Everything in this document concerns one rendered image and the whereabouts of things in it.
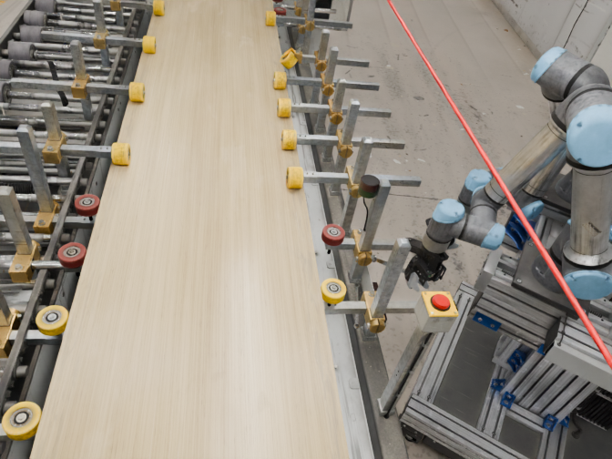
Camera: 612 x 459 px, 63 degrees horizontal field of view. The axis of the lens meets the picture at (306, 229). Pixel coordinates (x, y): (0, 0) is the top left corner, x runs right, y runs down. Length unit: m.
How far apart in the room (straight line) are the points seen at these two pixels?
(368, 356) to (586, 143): 0.92
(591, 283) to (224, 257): 1.04
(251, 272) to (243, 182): 0.44
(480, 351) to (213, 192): 1.43
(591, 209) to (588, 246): 0.11
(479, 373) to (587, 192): 1.31
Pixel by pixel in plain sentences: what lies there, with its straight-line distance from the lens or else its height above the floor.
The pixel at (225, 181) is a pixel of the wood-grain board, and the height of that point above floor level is 0.90.
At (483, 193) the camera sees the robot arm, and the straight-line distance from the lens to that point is 1.49.
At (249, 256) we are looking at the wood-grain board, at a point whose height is 0.90.
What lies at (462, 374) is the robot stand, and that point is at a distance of 2.39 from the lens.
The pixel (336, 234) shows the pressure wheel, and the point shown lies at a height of 0.90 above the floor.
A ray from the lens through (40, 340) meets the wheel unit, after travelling 1.59.
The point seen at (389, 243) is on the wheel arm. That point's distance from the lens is 1.81.
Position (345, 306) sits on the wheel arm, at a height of 0.82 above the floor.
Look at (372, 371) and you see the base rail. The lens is 1.66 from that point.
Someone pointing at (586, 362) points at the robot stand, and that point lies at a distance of 1.67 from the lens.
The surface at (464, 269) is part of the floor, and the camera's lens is 3.14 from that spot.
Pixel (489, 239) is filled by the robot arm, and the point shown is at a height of 1.23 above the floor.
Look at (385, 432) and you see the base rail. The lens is 1.58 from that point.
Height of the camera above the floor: 2.08
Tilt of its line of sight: 43 degrees down
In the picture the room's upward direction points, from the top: 11 degrees clockwise
